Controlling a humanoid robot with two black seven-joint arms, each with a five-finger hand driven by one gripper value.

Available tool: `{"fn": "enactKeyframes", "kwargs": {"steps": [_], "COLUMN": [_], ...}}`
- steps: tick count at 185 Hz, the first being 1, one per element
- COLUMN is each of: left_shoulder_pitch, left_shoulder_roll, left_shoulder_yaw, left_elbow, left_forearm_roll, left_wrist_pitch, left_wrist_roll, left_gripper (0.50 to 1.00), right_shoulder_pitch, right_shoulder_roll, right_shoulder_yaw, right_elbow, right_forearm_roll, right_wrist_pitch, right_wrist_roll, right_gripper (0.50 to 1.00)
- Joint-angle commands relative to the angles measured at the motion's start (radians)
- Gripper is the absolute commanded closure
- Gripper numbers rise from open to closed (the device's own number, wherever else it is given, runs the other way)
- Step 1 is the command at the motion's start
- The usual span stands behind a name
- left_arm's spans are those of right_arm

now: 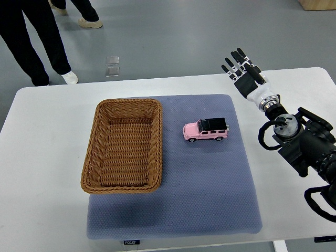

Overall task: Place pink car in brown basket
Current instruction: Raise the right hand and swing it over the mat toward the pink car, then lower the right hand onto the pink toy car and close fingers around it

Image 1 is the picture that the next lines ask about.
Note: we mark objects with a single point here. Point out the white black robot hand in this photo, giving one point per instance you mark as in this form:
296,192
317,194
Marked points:
260,94

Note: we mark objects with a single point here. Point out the pink toy car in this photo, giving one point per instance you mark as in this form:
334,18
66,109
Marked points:
206,129

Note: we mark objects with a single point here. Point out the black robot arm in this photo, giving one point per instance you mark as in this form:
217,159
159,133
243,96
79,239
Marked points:
303,139

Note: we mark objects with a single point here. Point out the brown wicker basket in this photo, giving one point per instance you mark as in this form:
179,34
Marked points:
124,154

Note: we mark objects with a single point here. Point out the wooden furniture corner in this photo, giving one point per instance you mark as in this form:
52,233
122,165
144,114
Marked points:
315,5

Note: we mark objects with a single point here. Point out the blue-grey cushion mat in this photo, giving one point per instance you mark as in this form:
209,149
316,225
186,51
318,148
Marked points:
206,188

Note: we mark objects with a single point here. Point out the lower floor plate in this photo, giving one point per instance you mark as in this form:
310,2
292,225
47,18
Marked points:
112,71

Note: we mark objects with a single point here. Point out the floor plate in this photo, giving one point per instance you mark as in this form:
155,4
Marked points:
112,71
112,60

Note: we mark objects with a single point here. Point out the upper floor plate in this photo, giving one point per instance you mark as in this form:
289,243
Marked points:
112,60

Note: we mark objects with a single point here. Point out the white table leg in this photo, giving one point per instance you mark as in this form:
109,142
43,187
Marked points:
280,246

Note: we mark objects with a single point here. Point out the table control panel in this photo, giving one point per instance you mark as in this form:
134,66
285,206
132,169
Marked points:
325,239

